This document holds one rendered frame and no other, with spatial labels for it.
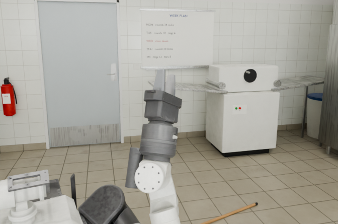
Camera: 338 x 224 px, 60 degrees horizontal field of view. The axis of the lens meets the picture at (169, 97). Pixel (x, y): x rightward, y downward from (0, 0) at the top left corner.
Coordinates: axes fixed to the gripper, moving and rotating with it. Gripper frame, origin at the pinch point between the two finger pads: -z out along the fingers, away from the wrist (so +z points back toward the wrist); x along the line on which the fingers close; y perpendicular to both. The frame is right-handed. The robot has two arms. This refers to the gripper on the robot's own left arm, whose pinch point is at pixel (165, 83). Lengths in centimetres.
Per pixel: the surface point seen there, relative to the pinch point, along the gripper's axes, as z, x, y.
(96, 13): -165, -188, 263
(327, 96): -83, -364, -4
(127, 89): -74, -254, 247
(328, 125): -46, -374, -3
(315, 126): -55, -450, 21
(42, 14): -150, -140, 311
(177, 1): -204, -260, 179
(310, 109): -81, -446, 29
